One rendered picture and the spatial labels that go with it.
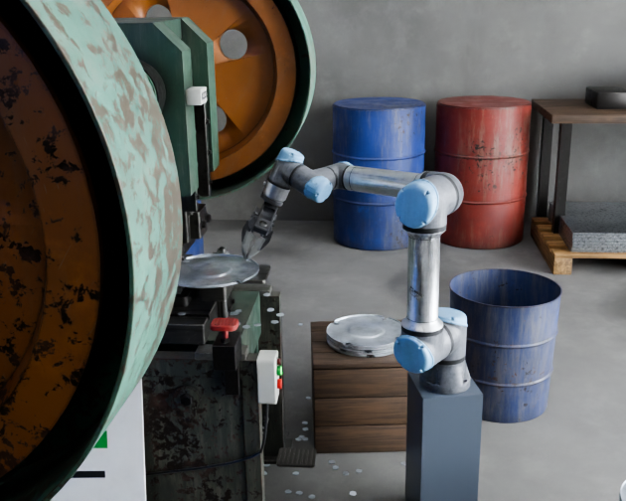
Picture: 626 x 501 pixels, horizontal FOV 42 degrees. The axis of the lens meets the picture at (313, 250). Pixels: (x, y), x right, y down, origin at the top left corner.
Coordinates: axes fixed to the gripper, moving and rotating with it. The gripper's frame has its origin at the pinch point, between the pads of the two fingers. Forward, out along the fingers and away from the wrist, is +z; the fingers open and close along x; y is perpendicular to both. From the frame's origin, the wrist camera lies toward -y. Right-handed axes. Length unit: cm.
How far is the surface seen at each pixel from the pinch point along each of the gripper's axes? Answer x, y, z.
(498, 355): -99, 39, 10
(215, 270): 6.9, -11.7, 4.0
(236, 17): 33, 26, -62
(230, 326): -2.8, -46.2, 2.7
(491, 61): -98, 315, -79
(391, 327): -59, 40, 17
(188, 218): 19.7, -15.8, -9.1
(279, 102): 9.9, 22.3, -43.5
